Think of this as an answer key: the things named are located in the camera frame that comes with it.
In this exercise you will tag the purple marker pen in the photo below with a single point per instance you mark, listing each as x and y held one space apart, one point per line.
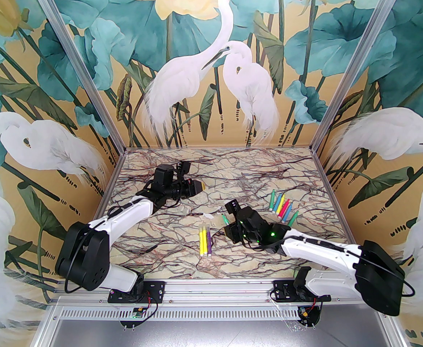
209 243

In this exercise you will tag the pink-red marker pen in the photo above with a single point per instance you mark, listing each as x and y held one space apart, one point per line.
285 209

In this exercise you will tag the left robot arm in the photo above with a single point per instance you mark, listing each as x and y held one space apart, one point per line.
124 215

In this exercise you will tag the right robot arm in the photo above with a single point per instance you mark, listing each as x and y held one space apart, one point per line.
320 248

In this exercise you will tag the perforated metal panel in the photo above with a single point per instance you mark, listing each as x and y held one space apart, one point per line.
215 313

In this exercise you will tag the grey metal sheet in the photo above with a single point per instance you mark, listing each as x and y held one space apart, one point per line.
215 334

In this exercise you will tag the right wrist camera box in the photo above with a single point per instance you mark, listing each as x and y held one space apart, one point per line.
253 221

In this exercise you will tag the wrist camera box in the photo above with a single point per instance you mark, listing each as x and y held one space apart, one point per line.
163 175
253 221

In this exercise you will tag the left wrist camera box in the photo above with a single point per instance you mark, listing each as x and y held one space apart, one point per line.
163 175

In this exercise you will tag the aluminium slotted frame rail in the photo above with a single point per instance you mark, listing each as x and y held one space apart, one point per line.
218 291

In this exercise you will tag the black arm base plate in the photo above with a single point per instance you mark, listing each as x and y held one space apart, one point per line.
282 289
155 289

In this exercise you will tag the aluminium frame post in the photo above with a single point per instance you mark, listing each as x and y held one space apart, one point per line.
357 67
82 67

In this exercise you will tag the aluminium frame bar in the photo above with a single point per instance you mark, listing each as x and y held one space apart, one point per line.
47 325
396 334

